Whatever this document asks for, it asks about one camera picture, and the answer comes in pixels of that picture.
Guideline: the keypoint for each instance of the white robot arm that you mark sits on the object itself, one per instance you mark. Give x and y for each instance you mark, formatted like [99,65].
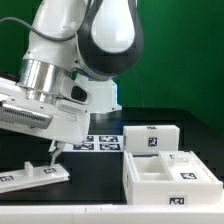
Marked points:
[76,48]

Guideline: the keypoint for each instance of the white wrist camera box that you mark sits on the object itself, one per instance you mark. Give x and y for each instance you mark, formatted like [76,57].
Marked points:
[70,90]

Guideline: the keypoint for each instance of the white cabinet door panel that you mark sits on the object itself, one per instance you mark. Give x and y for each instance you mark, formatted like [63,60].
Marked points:
[31,176]

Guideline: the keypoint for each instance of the white marker sheet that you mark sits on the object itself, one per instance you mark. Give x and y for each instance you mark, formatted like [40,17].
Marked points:
[98,143]

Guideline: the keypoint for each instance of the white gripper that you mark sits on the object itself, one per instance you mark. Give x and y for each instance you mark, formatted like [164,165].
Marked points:
[65,121]

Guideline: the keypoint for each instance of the white cabinet body box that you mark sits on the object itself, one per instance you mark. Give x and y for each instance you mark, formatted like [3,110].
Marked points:
[146,183]

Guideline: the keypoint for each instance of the white cabinet top block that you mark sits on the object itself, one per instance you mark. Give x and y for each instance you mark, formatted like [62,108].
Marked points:
[150,138]

